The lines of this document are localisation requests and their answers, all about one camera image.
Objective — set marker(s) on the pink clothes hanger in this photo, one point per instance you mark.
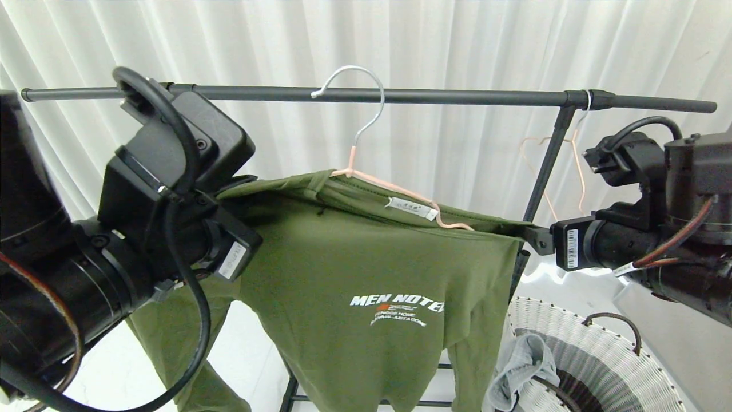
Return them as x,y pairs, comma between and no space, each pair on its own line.
352,159
577,166

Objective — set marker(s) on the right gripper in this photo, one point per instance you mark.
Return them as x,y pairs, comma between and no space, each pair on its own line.
606,243

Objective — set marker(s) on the black clothes rack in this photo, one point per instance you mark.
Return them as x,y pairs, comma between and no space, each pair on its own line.
457,96

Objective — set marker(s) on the pale grey garment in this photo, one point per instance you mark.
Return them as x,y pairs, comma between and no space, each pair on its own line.
523,360

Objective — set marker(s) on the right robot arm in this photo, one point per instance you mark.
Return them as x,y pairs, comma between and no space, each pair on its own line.
697,189

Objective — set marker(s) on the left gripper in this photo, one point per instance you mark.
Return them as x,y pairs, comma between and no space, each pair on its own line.
229,252

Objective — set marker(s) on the white curtain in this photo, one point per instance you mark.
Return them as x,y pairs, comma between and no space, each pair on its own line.
446,40

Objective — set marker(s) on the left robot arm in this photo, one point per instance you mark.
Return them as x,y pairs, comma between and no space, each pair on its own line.
51,286

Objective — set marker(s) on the white laundry basket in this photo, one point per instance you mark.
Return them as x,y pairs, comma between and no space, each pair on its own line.
595,366

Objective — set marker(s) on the green long-sleeved shirt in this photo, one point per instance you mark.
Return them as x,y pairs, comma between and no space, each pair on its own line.
343,257

